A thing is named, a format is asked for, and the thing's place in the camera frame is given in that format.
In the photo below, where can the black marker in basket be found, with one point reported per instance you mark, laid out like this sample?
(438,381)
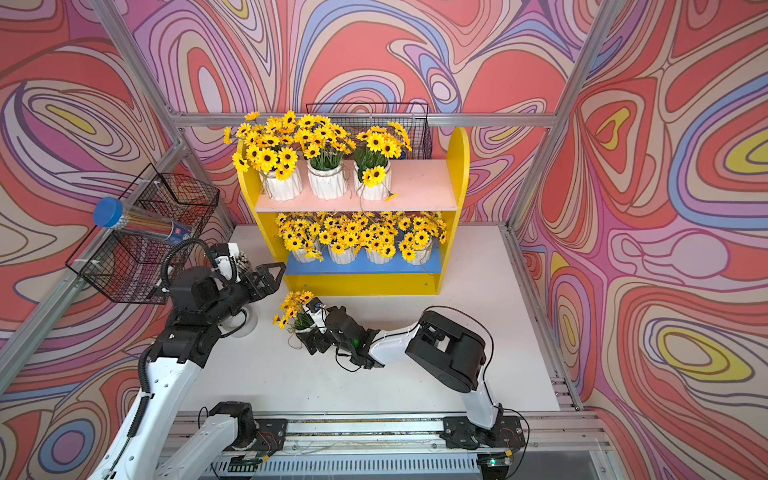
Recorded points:
(160,289)

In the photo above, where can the sunflower pot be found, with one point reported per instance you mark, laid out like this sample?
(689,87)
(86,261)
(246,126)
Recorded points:
(325,145)
(269,152)
(378,147)
(293,318)
(299,232)
(339,235)
(419,234)
(377,232)

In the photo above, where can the black wire basket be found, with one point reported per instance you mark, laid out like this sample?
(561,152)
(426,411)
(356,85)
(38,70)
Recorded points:
(124,267)
(358,116)

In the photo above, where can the blue capped pencil tube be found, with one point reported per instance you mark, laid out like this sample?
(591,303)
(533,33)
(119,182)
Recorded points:
(113,214)

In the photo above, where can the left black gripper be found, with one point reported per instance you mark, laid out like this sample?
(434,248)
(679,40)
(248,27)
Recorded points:
(267,287)

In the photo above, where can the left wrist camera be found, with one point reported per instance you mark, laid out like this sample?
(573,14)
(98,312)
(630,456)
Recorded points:
(225,256)

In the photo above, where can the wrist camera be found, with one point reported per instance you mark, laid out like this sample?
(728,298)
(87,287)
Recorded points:
(225,256)
(317,312)

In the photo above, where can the clear jar of pencils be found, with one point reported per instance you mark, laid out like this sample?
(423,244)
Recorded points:
(241,266)

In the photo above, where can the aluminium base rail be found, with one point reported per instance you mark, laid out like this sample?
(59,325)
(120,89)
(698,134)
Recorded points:
(549,445)

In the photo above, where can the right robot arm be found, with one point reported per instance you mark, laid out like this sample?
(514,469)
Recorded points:
(451,353)

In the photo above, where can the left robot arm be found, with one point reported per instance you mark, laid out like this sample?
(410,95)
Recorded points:
(167,369)

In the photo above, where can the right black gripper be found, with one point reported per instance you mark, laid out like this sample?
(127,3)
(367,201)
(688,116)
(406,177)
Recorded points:
(314,337)

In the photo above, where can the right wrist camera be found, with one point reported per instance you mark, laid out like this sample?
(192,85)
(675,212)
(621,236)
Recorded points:
(317,312)

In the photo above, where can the black wire basket left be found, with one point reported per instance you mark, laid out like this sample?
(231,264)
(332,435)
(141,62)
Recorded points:
(124,267)

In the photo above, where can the black wire basket rear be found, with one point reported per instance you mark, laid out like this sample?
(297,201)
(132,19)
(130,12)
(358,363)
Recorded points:
(358,116)

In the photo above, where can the yellow shelf unit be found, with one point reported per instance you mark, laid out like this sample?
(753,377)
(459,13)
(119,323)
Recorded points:
(420,185)

